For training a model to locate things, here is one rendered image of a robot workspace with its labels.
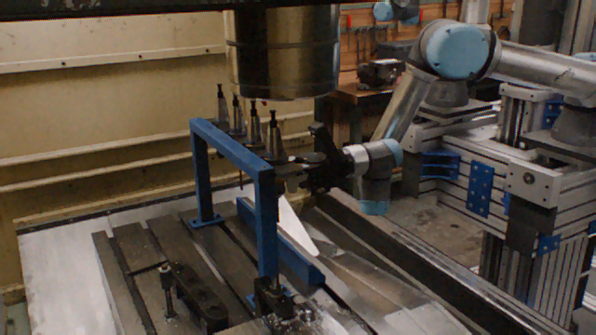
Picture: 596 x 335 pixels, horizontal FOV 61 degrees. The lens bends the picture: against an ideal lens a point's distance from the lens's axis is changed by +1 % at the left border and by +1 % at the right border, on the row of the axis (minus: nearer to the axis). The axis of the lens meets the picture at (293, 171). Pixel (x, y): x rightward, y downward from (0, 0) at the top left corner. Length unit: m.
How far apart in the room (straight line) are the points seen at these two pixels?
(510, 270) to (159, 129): 1.30
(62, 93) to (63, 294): 0.59
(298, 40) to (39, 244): 1.29
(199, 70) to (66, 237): 0.69
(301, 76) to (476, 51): 0.60
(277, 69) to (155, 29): 1.07
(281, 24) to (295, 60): 0.05
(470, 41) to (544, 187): 0.45
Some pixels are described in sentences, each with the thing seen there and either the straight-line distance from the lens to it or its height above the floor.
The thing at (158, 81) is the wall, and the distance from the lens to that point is 1.72.
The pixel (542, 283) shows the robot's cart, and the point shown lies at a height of 0.57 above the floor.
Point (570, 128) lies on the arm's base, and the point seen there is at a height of 1.20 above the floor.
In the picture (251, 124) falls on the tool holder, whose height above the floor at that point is 1.27.
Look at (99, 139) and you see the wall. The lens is 1.72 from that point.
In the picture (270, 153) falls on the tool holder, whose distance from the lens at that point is 1.08.
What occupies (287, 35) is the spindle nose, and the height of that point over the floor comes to 1.53.
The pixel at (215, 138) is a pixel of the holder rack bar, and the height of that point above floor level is 1.23.
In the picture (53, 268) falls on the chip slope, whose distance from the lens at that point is 1.70.
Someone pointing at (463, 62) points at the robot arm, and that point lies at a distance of 1.17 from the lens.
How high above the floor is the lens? 1.60
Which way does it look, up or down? 22 degrees down
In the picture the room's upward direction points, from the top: 1 degrees counter-clockwise
